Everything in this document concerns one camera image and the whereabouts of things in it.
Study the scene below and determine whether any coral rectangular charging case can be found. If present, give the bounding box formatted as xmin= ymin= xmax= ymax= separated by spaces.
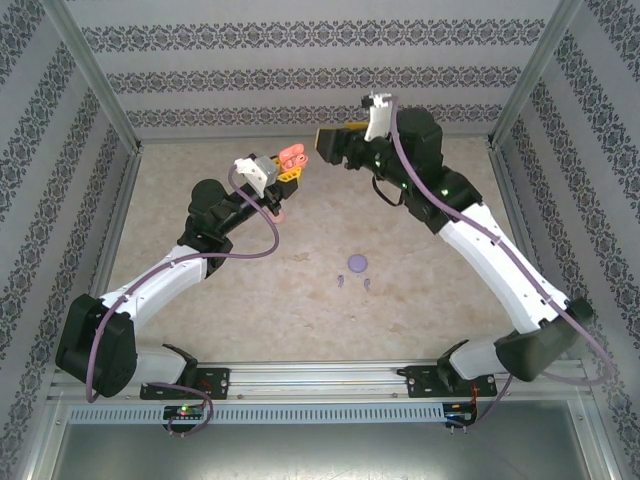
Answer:
xmin=278 ymin=143 xmax=308 ymax=170

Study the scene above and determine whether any left small circuit board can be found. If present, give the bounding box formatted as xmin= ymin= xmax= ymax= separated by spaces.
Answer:
xmin=163 ymin=404 xmax=207 ymax=420

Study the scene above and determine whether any small circuit board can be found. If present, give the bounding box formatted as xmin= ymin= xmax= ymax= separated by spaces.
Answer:
xmin=444 ymin=405 xmax=479 ymax=424
xmin=163 ymin=404 xmax=207 ymax=420

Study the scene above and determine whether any right small circuit board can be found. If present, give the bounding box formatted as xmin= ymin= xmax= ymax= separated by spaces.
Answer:
xmin=444 ymin=405 xmax=479 ymax=424

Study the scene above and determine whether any grey metal sheet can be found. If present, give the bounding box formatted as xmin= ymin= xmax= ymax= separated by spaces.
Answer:
xmin=47 ymin=399 xmax=616 ymax=480

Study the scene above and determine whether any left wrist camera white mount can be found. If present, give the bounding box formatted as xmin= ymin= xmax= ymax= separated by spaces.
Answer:
xmin=233 ymin=155 xmax=281 ymax=194

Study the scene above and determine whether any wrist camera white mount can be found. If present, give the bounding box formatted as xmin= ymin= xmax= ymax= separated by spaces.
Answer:
xmin=233 ymin=155 xmax=281 ymax=194
xmin=358 ymin=91 xmax=395 ymax=142

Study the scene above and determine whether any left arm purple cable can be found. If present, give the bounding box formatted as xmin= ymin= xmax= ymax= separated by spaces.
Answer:
xmin=85 ymin=162 xmax=281 ymax=439

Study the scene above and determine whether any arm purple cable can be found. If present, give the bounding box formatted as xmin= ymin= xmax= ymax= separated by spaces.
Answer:
xmin=391 ymin=94 xmax=616 ymax=434
xmin=85 ymin=162 xmax=281 ymax=439

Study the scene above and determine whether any right wrist black cable loop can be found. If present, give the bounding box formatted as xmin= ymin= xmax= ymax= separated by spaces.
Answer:
xmin=371 ymin=173 xmax=404 ymax=208

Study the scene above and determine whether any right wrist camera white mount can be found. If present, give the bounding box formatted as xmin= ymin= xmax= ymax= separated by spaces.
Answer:
xmin=358 ymin=91 xmax=395 ymax=142

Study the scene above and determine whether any aluminium side rail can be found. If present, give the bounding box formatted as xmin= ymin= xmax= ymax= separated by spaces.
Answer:
xmin=74 ymin=147 xmax=146 ymax=365
xmin=487 ymin=144 xmax=571 ymax=364

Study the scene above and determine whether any aluminium frame post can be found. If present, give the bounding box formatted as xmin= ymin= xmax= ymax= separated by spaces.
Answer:
xmin=485 ymin=0 xmax=586 ymax=151
xmin=42 ymin=0 xmax=144 ymax=154

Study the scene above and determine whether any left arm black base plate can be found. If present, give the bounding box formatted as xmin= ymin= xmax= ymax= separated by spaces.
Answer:
xmin=139 ymin=367 xmax=232 ymax=401

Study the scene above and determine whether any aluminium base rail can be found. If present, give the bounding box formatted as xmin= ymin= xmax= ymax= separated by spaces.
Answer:
xmin=49 ymin=362 xmax=586 ymax=401

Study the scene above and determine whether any slotted grey cable duct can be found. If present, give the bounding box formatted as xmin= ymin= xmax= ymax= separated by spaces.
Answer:
xmin=67 ymin=403 xmax=446 ymax=425

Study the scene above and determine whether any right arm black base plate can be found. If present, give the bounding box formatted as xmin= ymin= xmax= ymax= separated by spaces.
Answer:
xmin=405 ymin=364 xmax=499 ymax=399

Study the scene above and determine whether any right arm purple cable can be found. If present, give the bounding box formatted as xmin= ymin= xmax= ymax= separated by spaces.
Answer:
xmin=391 ymin=94 xmax=616 ymax=434

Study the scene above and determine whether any aluminium frame strut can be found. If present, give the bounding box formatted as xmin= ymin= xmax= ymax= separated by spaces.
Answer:
xmin=569 ymin=394 xmax=631 ymax=480
xmin=12 ymin=392 xmax=71 ymax=480

